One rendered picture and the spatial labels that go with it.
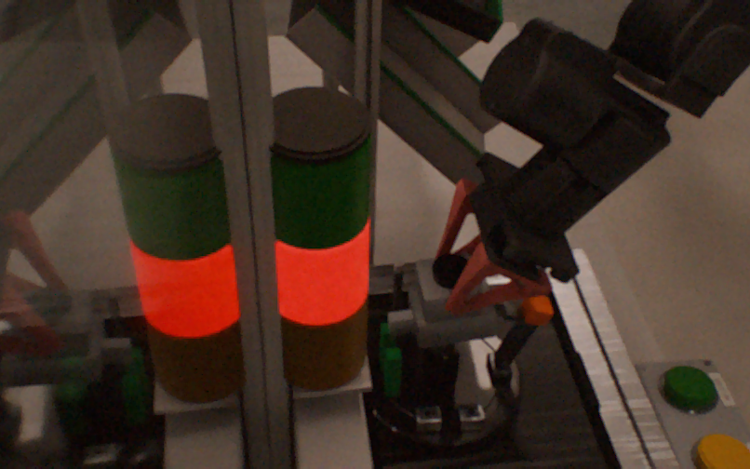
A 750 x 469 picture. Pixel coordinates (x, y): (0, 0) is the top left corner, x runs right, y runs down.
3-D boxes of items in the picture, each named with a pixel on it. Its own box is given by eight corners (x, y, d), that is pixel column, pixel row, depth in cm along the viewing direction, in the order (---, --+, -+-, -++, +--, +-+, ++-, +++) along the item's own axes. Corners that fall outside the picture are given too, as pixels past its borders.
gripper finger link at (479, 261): (422, 321, 75) (507, 244, 70) (406, 251, 80) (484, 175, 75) (489, 347, 79) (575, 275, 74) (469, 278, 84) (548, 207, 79)
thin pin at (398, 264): (399, 325, 91) (403, 258, 85) (400, 331, 91) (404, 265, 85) (390, 326, 91) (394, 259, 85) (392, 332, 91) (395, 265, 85)
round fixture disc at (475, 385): (498, 321, 95) (501, 307, 93) (539, 450, 85) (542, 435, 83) (349, 335, 93) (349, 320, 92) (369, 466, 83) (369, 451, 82)
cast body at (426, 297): (484, 297, 85) (485, 239, 80) (496, 338, 82) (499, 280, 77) (385, 312, 84) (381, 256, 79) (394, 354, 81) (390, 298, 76)
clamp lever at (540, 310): (507, 354, 88) (549, 295, 84) (513, 372, 87) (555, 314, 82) (470, 347, 87) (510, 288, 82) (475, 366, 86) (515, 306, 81)
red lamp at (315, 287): (361, 249, 52) (362, 177, 49) (374, 321, 49) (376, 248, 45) (264, 257, 52) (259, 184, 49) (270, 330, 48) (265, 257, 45)
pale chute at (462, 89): (481, 134, 112) (514, 112, 110) (486, 213, 103) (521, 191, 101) (296, -41, 99) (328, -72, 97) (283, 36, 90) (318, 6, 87)
